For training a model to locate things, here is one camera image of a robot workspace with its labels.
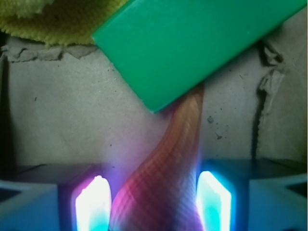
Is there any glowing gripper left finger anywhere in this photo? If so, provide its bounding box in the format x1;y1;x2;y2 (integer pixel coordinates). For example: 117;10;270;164
0;164;111;231

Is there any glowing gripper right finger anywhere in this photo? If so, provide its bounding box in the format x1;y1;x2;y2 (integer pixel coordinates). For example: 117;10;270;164
196;158;308;231

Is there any brown spiral sea shell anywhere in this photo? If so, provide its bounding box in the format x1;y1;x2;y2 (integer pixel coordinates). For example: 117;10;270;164
109;84;205;231

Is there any brown paper bag tray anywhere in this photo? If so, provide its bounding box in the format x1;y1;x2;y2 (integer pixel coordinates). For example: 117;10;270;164
0;7;308;169

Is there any green rectangular block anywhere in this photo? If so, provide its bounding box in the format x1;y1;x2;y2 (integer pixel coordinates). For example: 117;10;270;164
92;0;307;113

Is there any yellow microfiber cloth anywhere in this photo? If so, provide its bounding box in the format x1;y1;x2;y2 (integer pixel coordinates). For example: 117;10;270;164
0;0;127;46

